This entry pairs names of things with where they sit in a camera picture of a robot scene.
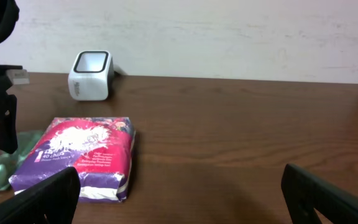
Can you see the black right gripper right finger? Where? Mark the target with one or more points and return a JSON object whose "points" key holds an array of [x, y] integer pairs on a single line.
{"points": [[306, 194]]}

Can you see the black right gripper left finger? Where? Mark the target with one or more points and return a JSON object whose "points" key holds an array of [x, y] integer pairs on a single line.
{"points": [[52, 200]]}

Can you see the teal snack wrapper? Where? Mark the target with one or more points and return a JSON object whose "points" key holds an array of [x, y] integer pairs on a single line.
{"points": [[9, 163]]}

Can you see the pink purple tissue pack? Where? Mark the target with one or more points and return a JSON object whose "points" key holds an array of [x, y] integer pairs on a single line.
{"points": [[99, 148]]}

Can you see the white barcode scanner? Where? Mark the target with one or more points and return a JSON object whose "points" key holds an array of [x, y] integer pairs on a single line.
{"points": [[91, 75]]}

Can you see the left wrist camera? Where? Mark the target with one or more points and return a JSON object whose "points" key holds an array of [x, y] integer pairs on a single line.
{"points": [[18, 77]]}

